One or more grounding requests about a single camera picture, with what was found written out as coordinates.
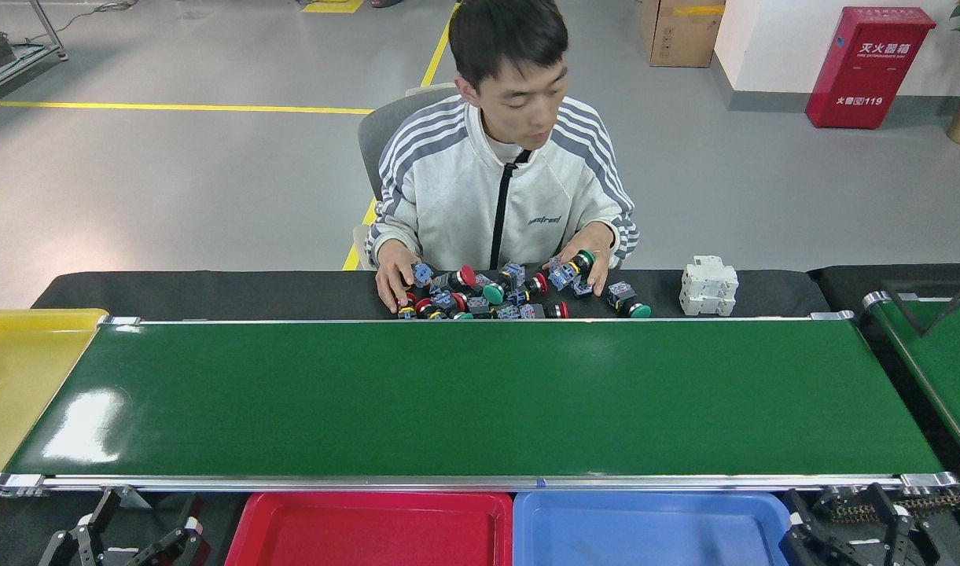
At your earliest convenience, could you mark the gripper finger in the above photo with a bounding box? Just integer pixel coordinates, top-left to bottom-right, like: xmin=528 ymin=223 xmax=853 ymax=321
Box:
xmin=126 ymin=494 xmax=211 ymax=566
xmin=778 ymin=489 xmax=851 ymax=566
xmin=812 ymin=483 xmax=921 ymax=566
xmin=38 ymin=487 xmax=131 ymax=566

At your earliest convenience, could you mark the blue plastic tray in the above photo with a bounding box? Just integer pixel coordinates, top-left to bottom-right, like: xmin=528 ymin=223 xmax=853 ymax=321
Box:
xmin=513 ymin=491 xmax=795 ymax=566

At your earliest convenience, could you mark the yellow plastic tray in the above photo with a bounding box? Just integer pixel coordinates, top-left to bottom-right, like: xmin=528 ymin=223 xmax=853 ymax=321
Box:
xmin=0 ymin=308 xmax=109 ymax=504

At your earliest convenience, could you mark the short green conveyor belt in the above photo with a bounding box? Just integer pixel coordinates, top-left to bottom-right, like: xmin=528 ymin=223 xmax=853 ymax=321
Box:
xmin=863 ymin=291 xmax=960 ymax=480

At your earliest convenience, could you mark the red plastic tray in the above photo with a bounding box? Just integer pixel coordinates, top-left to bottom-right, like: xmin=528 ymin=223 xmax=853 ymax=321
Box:
xmin=225 ymin=491 xmax=514 ymax=566

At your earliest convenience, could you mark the long green conveyor belt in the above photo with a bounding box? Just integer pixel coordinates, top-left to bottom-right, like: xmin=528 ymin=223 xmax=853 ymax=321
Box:
xmin=0 ymin=314 xmax=960 ymax=498

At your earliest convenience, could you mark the person's right hand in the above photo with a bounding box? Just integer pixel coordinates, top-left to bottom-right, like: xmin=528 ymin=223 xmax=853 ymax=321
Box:
xmin=375 ymin=239 xmax=423 ymax=314

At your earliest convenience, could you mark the person's left hand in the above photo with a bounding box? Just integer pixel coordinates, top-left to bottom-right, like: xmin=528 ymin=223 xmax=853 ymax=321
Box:
xmin=543 ymin=222 xmax=616 ymax=298

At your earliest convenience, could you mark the grey office chair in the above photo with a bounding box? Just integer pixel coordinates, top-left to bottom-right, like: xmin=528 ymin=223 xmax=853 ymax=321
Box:
xmin=352 ymin=83 xmax=458 ymax=272

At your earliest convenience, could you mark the person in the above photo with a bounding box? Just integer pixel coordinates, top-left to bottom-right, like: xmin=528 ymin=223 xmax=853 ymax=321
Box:
xmin=364 ymin=0 xmax=640 ymax=272

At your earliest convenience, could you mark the red fire extinguisher cabinet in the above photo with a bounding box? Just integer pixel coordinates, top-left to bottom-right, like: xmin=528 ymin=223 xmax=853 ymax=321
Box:
xmin=805 ymin=6 xmax=937 ymax=130

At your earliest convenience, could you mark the silver metal rack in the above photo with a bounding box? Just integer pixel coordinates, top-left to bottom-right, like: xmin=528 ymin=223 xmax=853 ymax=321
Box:
xmin=0 ymin=0 xmax=68 ymax=111

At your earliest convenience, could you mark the brown cardboard box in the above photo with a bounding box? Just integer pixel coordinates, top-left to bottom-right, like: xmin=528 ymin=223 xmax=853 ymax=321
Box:
xmin=641 ymin=0 xmax=726 ymax=68

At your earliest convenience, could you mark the conveyor drive chain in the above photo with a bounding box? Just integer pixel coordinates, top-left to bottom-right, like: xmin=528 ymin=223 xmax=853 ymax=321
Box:
xmin=829 ymin=492 xmax=960 ymax=524

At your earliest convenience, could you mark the black metal bracket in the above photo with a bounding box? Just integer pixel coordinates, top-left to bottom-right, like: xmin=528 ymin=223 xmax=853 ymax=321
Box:
xmin=883 ymin=281 xmax=960 ymax=339

